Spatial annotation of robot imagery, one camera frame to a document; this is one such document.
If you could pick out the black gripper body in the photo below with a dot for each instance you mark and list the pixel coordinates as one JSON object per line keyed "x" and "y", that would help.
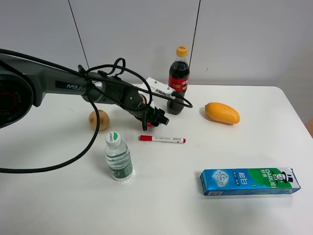
{"x": 129, "y": 99}

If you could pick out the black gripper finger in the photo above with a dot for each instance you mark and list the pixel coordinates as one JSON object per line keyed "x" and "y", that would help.
{"x": 144, "y": 120}
{"x": 159, "y": 117}

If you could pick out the red yellow squishy ball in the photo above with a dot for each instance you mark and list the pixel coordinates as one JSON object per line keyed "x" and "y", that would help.
{"x": 148, "y": 124}

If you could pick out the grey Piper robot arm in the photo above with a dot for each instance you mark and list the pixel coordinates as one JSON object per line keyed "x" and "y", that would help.
{"x": 25, "y": 80}

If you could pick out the red whiteboard marker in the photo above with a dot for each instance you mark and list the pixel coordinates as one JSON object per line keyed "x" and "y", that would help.
{"x": 162, "y": 139}

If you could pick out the tan spotted round fruit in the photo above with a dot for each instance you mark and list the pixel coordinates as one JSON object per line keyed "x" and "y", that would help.
{"x": 104, "y": 120}

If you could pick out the small water bottle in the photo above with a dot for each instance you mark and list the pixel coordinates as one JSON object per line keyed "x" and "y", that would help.
{"x": 118, "y": 157}

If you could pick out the cola bottle yellow cap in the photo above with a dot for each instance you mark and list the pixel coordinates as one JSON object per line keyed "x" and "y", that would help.
{"x": 178, "y": 78}

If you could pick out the yellow mango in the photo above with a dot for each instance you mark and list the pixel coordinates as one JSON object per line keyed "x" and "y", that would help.
{"x": 222, "y": 113}

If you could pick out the blue green toothpaste box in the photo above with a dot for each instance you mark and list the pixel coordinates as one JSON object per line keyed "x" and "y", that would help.
{"x": 249, "y": 181}

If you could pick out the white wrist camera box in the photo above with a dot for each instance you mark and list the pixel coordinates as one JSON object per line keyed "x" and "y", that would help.
{"x": 156, "y": 87}

